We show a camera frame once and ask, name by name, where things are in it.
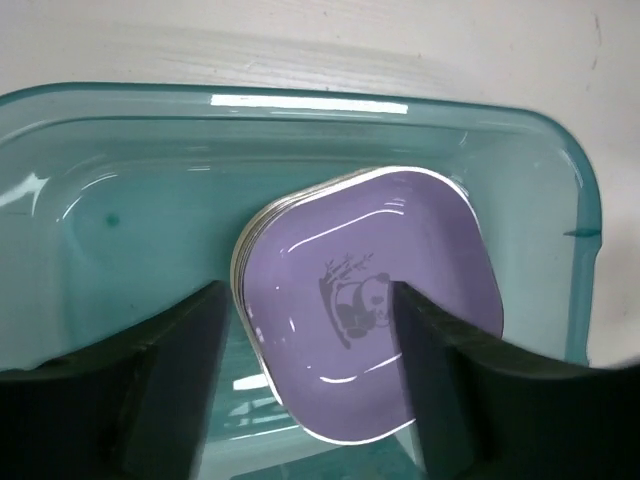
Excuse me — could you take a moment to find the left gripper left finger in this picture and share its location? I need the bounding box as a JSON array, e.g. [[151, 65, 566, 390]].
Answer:
[[1, 281, 229, 479]]

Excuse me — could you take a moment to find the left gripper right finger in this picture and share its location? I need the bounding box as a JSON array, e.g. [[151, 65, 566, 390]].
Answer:
[[392, 282, 639, 479]]

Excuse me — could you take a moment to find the teal transparent plastic bin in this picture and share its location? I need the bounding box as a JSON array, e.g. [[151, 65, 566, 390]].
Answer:
[[0, 82, 606, 480]]

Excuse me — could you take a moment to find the purple plate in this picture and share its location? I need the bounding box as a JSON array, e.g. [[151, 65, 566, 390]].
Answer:
[[243, 166, 504, 446]]

